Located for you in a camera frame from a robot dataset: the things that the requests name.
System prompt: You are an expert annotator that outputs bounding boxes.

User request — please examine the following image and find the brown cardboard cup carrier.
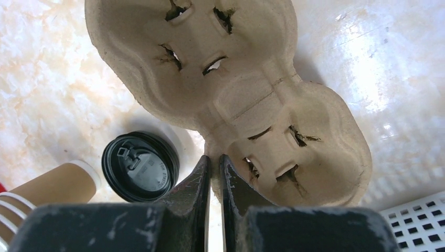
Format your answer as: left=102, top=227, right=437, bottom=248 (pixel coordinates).
left=84, top=1, right=372, bottom=206

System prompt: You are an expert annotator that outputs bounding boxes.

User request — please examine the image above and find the stack of black lids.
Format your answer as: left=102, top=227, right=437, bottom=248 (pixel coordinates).
left=101, top=131, right=180, bottom=202

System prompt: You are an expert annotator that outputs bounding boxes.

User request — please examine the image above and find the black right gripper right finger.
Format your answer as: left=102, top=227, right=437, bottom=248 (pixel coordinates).
left=219, top=154, right=399, bottom=251

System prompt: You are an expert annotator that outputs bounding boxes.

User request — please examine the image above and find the stack of paper cups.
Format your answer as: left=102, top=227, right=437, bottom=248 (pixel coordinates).
left=1, top=160, right=101, bottom=251

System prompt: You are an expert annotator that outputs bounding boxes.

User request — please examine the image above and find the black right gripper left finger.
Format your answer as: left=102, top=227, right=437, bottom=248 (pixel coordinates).
left=9, top=155, right=211, bottom=251

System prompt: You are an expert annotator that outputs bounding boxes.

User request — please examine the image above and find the white plastic basket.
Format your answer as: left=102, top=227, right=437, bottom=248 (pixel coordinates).
left=380, top=192, right=444, bottom=251

